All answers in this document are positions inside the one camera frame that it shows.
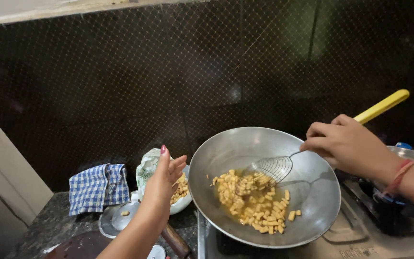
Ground person's left hand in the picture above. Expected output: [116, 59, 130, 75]
[140, 145, 188, 225]

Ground person's right hand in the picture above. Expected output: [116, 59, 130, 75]
[300, 114, 403, 186]

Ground wire skimmer with yellow handle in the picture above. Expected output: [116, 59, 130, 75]
[235, 89, 410, 196]

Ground large steel wok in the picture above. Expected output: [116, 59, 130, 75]
[188, 127, 341, 249]

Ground heap of fried snack pieces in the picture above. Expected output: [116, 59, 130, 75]
[207, 169, 303, 235]

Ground steel gas stove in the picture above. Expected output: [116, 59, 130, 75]
[197, 176, 414, 259]

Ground black burner grate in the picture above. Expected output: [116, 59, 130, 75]
[357, 176, 414, 225]

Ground snack pieces in white bowl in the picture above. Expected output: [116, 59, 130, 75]
[170, 173, 190, 206]

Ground white bowl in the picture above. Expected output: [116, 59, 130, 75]
[135, 165, 193, 216]

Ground wooden rolling pin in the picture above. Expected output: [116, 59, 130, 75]
[160, 223, 195, 259]

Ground white and green plastic bag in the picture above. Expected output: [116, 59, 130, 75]
[136, 148, 175, 198]

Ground small round steel lid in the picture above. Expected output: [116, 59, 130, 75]
[111, 201, 141, 231]

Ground blue checked cloth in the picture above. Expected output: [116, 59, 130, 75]
[69, 164, 131, 217]

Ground round brown rolling board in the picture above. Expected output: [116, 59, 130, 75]
[43, 230, 113, 259]

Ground red thread bracelet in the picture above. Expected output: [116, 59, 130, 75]
[382, 159, 414, 197]

